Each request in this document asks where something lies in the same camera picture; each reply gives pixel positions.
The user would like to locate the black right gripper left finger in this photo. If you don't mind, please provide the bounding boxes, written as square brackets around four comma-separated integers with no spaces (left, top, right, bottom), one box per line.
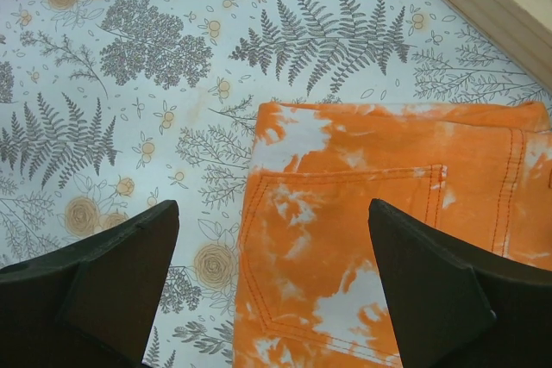
[1,200,179,367]

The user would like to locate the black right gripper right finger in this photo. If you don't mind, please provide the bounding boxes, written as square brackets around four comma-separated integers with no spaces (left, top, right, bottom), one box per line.
[368,199,551,367]

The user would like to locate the orange tie-dye shorts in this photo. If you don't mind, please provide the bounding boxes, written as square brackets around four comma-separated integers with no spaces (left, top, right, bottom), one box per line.
[233,102,551,367]

